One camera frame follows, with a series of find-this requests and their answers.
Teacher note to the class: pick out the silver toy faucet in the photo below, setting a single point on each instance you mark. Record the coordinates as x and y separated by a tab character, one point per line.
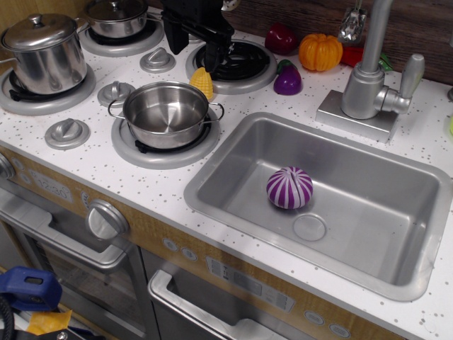
368	107

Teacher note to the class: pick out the silver oven door handle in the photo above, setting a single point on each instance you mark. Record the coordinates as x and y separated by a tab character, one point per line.
35	222

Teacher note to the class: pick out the purple striped toy onion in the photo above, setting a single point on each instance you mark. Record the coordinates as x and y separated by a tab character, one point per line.
290	188

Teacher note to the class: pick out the red toy chili pepper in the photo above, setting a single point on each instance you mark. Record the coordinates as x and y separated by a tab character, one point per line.
352	55

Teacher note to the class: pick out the tall steel pot with lid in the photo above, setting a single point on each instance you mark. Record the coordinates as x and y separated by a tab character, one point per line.
46	53

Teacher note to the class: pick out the yellow tape piece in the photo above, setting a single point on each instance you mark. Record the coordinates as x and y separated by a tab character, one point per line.
47	322

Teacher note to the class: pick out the front right stove burner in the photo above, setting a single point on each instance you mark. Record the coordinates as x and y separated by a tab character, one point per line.
158	159

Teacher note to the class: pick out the back left stove burner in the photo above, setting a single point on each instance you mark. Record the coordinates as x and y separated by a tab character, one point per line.
149	37

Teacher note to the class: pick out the silver oven dial knob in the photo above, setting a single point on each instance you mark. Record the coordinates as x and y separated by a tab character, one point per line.
104	221

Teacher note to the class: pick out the grey stove knob back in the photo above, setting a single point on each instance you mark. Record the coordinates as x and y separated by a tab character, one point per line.
157	61

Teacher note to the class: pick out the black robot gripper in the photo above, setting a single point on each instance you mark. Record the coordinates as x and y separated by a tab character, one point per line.
204	20

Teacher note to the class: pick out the crumpled silver foil object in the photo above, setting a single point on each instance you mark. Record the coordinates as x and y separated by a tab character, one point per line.
352	25

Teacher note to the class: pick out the blue clamp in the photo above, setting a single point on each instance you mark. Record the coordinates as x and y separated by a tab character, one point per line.
29	289

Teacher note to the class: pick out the orange toy pumpkin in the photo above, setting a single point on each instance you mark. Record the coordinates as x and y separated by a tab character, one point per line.
320	52

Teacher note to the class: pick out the grey stove knob middle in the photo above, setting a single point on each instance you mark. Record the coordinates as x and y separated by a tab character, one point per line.
115	92

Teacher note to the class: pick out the purple toy eggplant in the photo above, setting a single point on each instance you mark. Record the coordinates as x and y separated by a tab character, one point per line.
288	81

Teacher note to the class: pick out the grey stove knob front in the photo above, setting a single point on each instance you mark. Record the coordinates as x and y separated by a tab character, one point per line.
67	134

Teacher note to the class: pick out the small steel pot with lid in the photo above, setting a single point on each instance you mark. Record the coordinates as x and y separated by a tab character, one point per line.
117	19

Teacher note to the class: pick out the grey toy sink basin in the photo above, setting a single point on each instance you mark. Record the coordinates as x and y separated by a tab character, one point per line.
375	218

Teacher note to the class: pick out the red toy bell pepper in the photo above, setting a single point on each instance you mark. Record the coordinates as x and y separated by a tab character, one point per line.
280	39

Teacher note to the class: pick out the open steel pan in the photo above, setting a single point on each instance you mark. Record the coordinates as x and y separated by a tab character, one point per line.
168	114

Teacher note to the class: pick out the yellow toy corn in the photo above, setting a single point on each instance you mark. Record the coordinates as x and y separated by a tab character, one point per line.
202	80

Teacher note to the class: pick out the silver dishwasher door handle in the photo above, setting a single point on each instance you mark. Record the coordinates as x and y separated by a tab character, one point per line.
204	323

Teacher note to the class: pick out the back right stove burner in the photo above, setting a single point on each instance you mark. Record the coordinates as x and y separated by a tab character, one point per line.
248	67

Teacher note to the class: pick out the front left stove burner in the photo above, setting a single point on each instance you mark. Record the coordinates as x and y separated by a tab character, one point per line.
45	105

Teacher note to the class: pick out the grey stove knob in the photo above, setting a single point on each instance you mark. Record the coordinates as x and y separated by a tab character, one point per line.
115	92
67	134
157	61

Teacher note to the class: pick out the stove burner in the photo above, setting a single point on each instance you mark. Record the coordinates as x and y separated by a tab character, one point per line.
149	37
248	67
45	105
158	159

